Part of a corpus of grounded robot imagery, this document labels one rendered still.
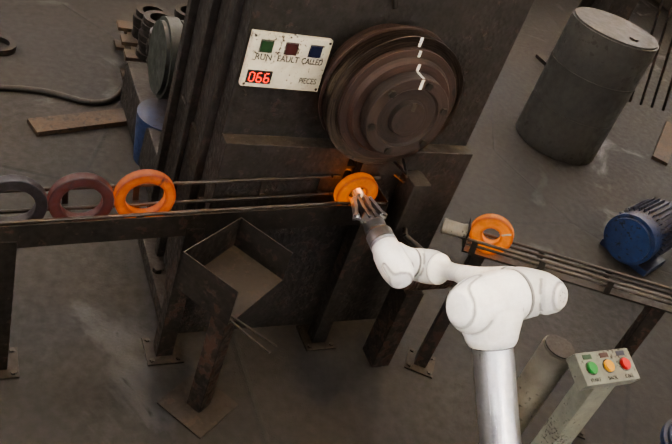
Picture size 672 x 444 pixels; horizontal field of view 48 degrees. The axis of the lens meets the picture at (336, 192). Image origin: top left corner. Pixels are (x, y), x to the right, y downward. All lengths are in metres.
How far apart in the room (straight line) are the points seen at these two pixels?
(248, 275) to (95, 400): 0.71
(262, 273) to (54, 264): 1.06
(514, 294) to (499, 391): 0.23
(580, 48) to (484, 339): 3.35
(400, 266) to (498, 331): 0.58
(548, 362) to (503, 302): 0.94
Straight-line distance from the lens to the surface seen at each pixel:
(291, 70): 2.33
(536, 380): 2.80
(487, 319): 1.80
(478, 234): 2.74
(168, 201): 2.37
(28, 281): 3.05
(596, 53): 4.94
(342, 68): 2.27
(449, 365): 3.23
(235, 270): 2.32
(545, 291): 1.91
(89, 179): 2.27
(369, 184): 2.56
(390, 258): 2.33
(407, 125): 2.33
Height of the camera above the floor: 2.13
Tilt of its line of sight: 33 degrees down
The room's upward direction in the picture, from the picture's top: 20 degrees clockwise
